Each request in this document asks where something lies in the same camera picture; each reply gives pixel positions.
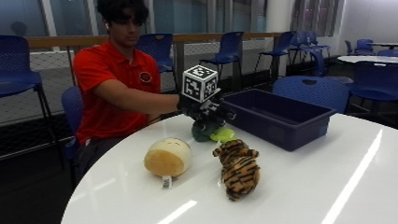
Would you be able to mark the green soft toy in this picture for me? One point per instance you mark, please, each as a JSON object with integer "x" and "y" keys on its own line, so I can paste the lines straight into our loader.
{"x": 206, "y": 132}

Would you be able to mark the white marker cube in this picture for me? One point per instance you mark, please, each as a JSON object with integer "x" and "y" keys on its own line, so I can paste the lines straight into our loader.
{"x": 199, "y": 82}

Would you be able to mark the dark blue plastic bin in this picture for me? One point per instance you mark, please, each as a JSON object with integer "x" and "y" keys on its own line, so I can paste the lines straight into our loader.
{"x": 277, "y": 116}

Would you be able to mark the tan round soft toy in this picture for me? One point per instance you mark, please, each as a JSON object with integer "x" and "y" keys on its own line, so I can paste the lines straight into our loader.
{"x": 167, "y": 157}

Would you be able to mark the striped tiger soft toy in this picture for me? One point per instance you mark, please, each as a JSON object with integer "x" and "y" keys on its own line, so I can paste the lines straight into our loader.
{"x": 239, "y": 169}

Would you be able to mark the blue chair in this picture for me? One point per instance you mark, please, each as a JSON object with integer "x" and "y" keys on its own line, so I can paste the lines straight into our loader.
{"x": 312, "y": 91}
{"x": 374, "y": 82}
{"x": 279, "y": 46}
{"x": 227, "y": 51}
{"x": 309, "y": 43}
{"x": 159, "y": 51}
{"x": 363, "y": 46}
{"x": 18, "y": 68}
{"x": 72, "y": 115}

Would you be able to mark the the person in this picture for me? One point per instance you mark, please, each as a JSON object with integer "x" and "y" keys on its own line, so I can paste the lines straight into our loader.
{"x": 108, "y": 93}

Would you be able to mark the white earbud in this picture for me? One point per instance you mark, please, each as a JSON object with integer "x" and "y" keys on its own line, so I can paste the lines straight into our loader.
{"x": 106, "y": 25}

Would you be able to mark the wooden railing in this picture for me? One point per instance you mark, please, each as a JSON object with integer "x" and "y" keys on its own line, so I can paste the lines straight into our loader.
{"x": 82, "y": 41}

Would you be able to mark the white round table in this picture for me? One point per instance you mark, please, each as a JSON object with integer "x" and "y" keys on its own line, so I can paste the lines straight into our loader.
{"x": 366, "y": 59}

